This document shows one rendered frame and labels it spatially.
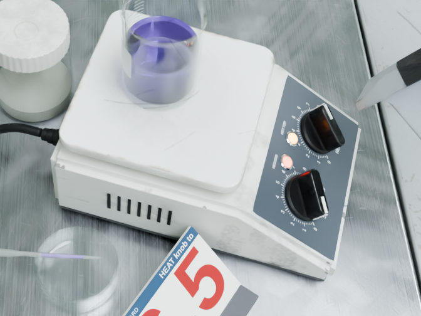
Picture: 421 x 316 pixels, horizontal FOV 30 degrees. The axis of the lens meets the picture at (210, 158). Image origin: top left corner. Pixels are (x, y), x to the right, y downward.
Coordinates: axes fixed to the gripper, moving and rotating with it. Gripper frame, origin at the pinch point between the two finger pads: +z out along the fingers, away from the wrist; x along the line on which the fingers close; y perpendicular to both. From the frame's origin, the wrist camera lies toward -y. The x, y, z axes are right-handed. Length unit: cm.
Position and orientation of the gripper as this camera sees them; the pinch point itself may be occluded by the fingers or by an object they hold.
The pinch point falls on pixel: (386, 80)
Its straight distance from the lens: 51.4
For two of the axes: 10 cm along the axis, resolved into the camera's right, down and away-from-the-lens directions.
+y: 4.4, 9.0, -0.5
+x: 6.9, -3.0, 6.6
